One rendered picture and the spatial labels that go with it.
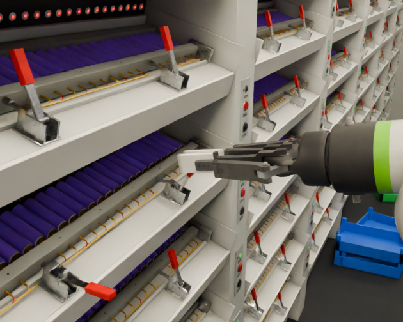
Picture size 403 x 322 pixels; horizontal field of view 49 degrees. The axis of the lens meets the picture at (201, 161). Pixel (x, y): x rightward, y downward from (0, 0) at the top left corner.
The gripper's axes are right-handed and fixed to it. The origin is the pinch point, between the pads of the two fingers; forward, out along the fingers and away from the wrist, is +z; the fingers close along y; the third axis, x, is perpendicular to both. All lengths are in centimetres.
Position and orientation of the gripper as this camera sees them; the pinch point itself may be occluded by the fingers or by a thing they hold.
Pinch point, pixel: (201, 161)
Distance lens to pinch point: 69.8
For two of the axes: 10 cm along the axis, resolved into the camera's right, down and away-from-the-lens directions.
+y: 4.7, -3.3, 8.2
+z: -8.7, 0.2, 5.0
